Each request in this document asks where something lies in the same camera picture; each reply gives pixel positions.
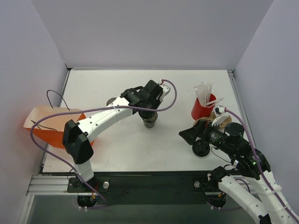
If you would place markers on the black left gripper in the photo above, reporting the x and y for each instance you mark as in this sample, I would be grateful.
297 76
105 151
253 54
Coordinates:
147 113

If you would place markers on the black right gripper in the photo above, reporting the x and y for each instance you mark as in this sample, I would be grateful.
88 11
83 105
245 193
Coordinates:
197 130

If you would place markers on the dark coffee cup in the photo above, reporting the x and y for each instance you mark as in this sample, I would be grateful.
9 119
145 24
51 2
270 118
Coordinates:
110 101
150 122

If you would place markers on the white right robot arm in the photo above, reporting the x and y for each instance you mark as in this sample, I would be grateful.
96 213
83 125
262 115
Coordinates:
269 206

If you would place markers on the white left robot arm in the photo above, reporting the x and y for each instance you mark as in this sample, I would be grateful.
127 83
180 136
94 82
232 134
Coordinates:
78 136

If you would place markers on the black cup lid on table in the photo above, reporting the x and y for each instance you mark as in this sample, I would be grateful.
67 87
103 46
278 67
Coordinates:
201 148

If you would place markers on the red straw holder cup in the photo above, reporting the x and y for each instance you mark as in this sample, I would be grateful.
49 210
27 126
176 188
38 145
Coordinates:
198 111

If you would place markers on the brown cardboard cup carrier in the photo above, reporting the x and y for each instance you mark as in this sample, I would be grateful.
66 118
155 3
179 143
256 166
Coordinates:
212 117

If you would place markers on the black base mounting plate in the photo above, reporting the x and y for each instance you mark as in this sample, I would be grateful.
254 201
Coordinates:
144 188

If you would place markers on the orange paper bag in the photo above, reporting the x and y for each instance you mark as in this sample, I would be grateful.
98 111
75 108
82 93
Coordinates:
51 130

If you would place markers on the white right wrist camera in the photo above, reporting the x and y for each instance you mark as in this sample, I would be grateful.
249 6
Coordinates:
221 115

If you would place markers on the aluminium frame rail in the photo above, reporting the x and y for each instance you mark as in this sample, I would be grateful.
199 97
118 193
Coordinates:
48 185

